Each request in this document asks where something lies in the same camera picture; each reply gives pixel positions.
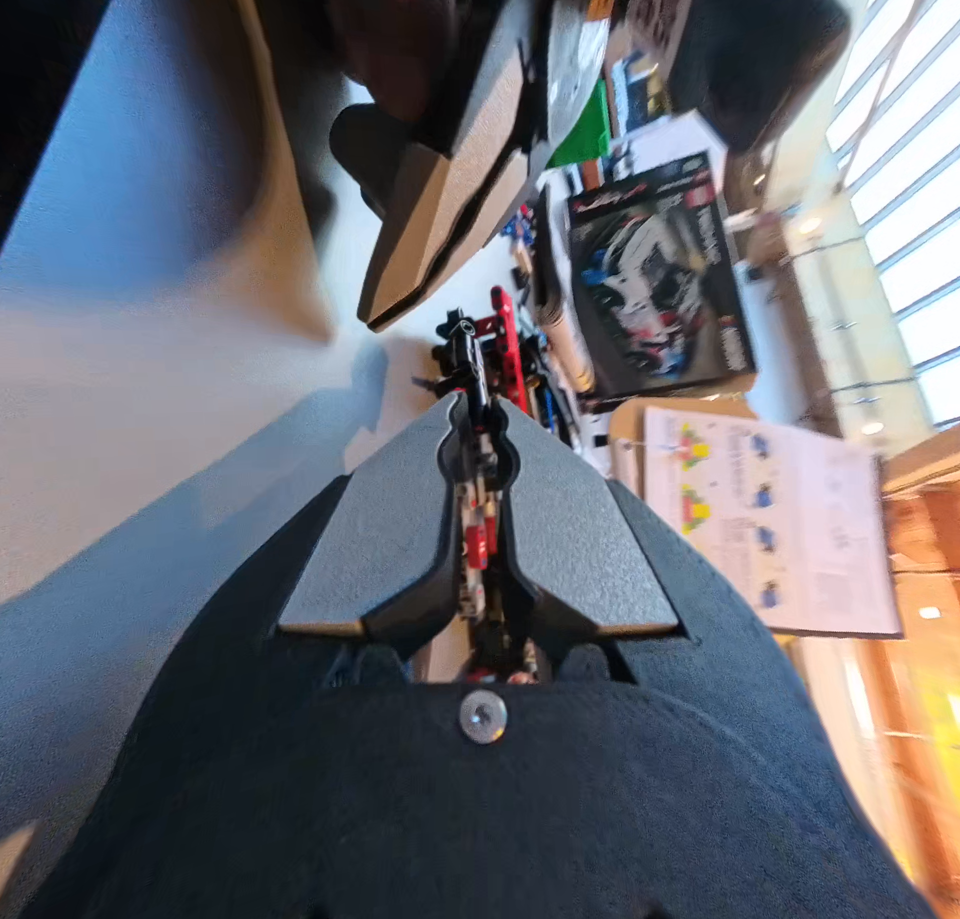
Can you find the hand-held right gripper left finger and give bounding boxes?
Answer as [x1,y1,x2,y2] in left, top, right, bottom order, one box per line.
[276,392,465,643]

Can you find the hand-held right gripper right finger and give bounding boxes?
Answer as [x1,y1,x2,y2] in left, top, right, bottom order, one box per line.
[495,400,681,673]

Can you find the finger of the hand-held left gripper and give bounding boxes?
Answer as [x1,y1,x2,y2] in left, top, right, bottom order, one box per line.
[366,145,561,334]
[357,45,531,329]

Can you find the toy brick car assembly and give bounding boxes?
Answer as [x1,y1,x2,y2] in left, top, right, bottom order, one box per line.
[411,285,582,686]

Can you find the grey desk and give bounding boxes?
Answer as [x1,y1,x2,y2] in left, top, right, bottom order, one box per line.
[0,0,601,883]

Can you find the person's left hand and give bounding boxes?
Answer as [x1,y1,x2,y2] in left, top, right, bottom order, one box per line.
[322,0,470,124]

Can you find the green storage bin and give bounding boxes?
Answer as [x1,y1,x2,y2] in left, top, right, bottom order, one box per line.
[546,77,615,170]

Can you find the black toy set box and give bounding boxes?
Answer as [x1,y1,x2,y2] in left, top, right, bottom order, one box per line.
[564,150,760,401]

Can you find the brick building instruction sheet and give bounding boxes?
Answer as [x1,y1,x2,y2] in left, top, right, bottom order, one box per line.
[643,406,903,639]

